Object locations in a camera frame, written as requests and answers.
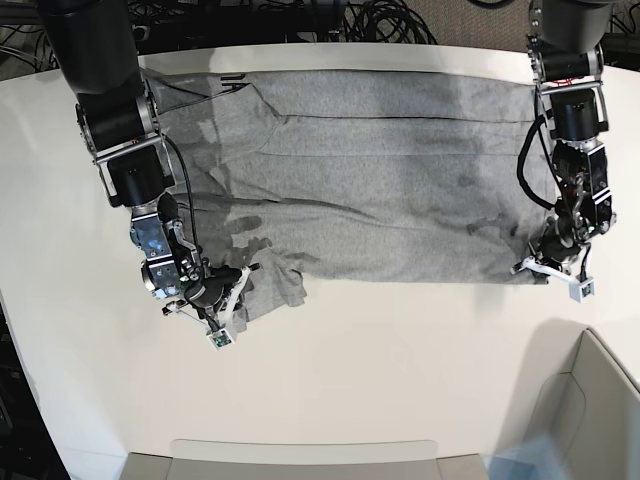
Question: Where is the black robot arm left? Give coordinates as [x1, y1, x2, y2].
[512, 1, 616, 302]

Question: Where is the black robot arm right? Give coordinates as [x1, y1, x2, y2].
[36, 1, 249, 332]

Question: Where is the beige bin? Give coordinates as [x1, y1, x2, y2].
[523, 329, 639, 479]
[120, 439, 489, 479]

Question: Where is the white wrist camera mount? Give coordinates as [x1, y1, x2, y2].
[162, 263, 261, 350]
[510, 248, 595, 303]

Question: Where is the beige bin right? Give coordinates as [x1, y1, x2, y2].
[523, 329, 639, 479]

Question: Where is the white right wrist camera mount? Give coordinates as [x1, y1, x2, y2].
[162, 263, 261, 350]

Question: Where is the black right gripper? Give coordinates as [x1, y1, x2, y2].
[183, 267, 246, 325]

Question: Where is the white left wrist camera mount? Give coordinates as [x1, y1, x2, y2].
[510, 248, 595, 303]

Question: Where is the beige bin bottom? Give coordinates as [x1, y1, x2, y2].
[120, 439, 489, 479]

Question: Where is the blue blurred object corner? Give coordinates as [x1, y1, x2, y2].
[484, 434, 572, 480]

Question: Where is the grey T-shirt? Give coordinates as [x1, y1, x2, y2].
[146, 70, 546, 330]

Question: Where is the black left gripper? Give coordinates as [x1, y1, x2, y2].
[527, 227, 592, 285]

